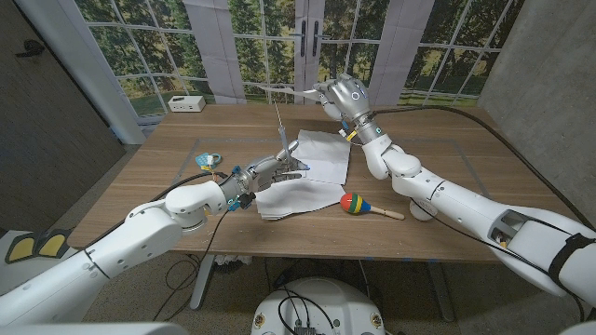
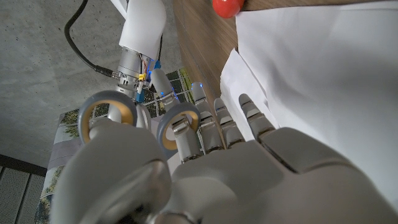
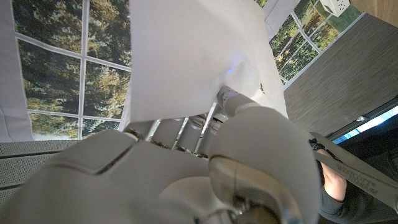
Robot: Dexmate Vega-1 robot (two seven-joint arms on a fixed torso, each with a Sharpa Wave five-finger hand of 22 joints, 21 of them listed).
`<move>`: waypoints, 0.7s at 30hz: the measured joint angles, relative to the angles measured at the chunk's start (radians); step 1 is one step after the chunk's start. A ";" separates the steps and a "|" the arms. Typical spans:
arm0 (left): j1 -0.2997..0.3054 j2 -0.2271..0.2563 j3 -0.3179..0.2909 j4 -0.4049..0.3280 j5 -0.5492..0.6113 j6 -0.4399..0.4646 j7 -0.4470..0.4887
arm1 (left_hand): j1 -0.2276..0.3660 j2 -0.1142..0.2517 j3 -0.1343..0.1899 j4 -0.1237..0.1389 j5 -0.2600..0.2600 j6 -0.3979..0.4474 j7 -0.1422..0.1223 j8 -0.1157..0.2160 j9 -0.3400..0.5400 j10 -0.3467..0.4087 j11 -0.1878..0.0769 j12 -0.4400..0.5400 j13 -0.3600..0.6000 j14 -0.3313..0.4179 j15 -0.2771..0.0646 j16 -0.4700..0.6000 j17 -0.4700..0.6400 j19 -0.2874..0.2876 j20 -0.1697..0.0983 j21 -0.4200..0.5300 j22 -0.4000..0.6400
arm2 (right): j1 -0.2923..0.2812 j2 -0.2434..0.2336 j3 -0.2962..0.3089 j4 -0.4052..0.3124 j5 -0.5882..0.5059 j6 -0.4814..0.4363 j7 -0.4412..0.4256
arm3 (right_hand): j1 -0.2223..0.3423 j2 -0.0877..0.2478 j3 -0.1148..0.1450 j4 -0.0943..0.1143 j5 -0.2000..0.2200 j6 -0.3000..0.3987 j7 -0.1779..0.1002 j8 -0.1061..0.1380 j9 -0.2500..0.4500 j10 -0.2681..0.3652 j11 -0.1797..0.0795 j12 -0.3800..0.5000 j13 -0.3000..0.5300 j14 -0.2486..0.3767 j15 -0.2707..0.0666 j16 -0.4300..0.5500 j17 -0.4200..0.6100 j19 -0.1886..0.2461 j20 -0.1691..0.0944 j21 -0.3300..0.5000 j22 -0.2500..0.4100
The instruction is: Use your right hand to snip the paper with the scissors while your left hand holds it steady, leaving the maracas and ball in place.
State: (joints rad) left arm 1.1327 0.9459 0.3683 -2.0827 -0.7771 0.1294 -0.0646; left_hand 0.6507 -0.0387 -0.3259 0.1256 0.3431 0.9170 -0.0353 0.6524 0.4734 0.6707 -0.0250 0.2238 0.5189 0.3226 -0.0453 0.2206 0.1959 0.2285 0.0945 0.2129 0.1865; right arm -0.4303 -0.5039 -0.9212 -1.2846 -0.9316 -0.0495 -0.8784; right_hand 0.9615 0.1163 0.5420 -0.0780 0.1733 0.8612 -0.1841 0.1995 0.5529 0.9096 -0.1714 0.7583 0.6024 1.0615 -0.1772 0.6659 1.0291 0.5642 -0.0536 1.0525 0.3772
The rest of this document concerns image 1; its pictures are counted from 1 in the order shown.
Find white table leg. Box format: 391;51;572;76
189;254;215;311

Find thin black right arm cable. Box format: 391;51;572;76
409;197;586;322

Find grey scissors with orange handles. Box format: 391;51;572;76
273;100;299;167

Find colourful wooden maraca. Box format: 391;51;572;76
339;193;406;221

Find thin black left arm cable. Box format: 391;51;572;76
153;208;232;322

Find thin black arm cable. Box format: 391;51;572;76
409;197;586;322
153;208;232;322

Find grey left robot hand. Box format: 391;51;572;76
218;139;311;207

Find grey table leg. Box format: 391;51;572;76
427;261;455;323

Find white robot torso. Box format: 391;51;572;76
251;277;386;335

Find black floor cable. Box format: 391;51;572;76
162;255;201;294

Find white power strip box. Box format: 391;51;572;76
168;95;207;114

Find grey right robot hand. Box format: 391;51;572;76
314;73;390;145

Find teal toy padlock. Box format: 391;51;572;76
195;152;224;172

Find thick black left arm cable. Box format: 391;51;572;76
83;170;229;252

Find printed window backdrop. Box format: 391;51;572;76
74;0;525;117

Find white baseball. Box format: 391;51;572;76
409;199;437;222

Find yellow and black pad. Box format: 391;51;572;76
4;232;41;265
36;228;71;260

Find white pillar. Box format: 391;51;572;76
16;0;148;145

